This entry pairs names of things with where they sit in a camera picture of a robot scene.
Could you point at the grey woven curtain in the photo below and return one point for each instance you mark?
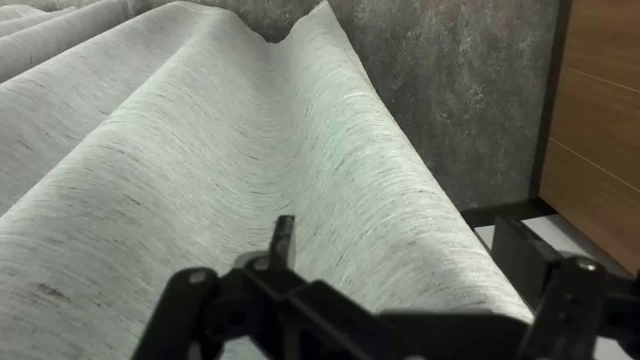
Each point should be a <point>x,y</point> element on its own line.
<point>201,153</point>

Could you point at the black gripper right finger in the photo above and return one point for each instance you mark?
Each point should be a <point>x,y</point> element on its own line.
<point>566,301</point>

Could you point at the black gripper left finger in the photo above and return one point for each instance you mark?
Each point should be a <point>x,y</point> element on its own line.
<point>221,306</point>

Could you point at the brown wooden wardrobe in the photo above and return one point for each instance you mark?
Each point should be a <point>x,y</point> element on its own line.
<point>597,121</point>

